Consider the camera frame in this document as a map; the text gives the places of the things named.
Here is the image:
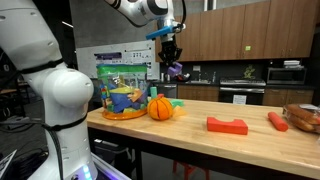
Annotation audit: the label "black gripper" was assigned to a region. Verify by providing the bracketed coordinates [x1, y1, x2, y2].
[157, 31, 184, 67]

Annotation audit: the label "purple foam arch block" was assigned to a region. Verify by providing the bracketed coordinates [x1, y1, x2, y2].
[167, 61, 184, 78]

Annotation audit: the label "red foam arch block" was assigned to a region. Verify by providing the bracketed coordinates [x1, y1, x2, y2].
[206, 116, 249, 136]

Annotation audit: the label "dish rack with dishes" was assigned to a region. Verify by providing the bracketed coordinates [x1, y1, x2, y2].
[176, 72, 192, 83]

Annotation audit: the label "stainless steel dishwasher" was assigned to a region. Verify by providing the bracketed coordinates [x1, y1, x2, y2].
[156, 83, 178, 99]

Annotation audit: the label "whiteboard with posters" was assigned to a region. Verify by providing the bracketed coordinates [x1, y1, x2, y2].
[75, 39, 161, 81]

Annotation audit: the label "kitchen sink with faucet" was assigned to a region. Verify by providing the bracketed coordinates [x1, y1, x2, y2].
[185, 71, 212, 85]

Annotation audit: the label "green foam cylinder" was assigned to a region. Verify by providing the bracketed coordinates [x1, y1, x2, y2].
[149, 86, 158, 100]

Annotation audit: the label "wooden lower cabinet under sink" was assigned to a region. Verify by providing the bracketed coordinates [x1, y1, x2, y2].
[176, 83, 220, 102]

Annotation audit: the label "green foam block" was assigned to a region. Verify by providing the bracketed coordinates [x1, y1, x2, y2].
[169, 98, 185, 108]

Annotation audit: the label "orange plush basketball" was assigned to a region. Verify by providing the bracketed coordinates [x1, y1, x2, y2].
[146, 94, 174, 121]

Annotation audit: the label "pale yellow foam block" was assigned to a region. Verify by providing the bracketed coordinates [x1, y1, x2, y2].
[172, 105, 188, 118]

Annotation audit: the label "large yellow foam block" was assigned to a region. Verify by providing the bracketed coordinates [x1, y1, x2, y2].
[111, 86, 135, 95]

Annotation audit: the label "large blue foam block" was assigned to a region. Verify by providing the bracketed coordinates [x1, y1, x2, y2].
[109, 90, 141, 113]

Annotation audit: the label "stainless steel oven range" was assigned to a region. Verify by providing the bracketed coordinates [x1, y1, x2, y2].
[218, 77, 267, 106]

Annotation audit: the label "wooden upper kitchen cabinets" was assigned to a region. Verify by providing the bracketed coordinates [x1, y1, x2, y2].
[154, 0, 318, 63]

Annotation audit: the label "round wooden stool red legs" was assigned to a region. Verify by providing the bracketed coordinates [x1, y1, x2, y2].
[171, 159, 211, 180]

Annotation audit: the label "black microwave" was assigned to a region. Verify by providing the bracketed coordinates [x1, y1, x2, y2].
[266, 66, 307, 85]

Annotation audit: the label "stack of white plates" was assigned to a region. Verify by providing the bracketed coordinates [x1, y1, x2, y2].
[283, 59, 302, 69]

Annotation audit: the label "orange carrot toy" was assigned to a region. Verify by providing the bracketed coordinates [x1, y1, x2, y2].
[267, 111, 290, 132]

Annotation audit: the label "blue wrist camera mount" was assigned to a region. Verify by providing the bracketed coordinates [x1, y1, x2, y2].
[145, 25, 175, 41]

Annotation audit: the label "green wall plant figure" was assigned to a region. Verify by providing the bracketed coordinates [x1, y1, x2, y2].
[242, 64, 256, 80]

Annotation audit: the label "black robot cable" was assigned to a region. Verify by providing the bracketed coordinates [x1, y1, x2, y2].
[0, 114, 88, 180]

